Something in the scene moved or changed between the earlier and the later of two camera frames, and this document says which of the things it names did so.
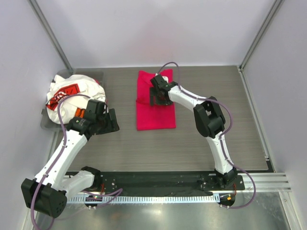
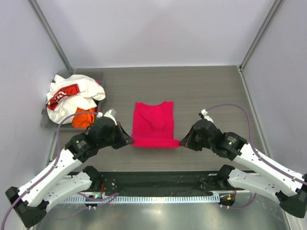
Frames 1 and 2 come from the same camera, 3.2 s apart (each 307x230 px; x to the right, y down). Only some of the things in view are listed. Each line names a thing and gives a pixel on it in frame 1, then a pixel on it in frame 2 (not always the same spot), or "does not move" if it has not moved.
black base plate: [127, 183] does not move
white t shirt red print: [62, 85] does not move
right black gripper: [153, 92] to [187, 142]
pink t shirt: [149, 117] to [153, 125]
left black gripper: [113, 126] to [126, 139]
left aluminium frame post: [53, 37] does not move
